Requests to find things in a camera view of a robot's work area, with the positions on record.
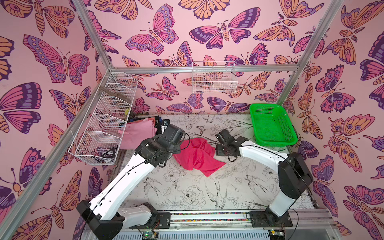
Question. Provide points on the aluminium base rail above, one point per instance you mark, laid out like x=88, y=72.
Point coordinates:
x=302, y=224

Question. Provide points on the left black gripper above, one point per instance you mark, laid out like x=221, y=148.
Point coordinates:
x=177, y=147

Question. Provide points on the folded light pink t-shirt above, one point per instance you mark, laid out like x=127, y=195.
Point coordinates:
x=136, y=132

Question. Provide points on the green circuit board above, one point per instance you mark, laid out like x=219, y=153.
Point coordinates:
x=150, y=235
x=277, y=235

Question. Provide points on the left green circuit board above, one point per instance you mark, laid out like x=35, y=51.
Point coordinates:
x=150, y=235

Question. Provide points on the small white wire basket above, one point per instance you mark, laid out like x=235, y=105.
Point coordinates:
x=219, y=77

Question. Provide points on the long white wire basket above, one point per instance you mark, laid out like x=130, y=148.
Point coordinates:
x=109, y=112

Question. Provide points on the green plastic basket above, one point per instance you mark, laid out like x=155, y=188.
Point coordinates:
x=272, y=126

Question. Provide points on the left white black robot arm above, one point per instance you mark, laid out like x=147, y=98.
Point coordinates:
x=101, y=214

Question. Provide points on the magenta t-shirt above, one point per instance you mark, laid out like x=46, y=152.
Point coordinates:
x=198, y=154

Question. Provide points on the black triangle object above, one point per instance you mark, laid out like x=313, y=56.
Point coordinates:
x=109, y=154

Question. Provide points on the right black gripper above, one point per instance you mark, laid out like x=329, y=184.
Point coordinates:
x=221, y=149

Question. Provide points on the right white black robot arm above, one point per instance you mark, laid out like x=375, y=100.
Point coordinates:
x=294, y=177

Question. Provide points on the right green circuit board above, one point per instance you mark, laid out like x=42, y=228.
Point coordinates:
x=277, y=235

